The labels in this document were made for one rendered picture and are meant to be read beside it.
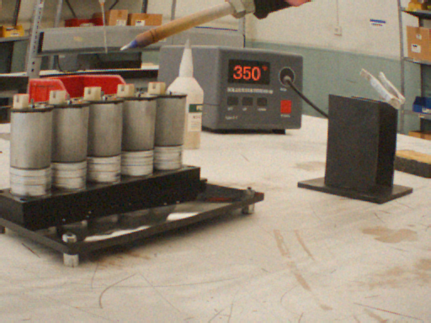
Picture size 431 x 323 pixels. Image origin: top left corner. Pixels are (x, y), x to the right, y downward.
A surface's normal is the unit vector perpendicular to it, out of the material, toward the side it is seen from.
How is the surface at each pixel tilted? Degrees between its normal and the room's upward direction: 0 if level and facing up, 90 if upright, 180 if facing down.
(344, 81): 90
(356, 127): 90
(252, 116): 90
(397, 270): 0
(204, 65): 90
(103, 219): 0
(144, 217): 0
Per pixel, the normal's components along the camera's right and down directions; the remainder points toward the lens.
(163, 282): 0.06, -0.99
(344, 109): -0.69, 0.07
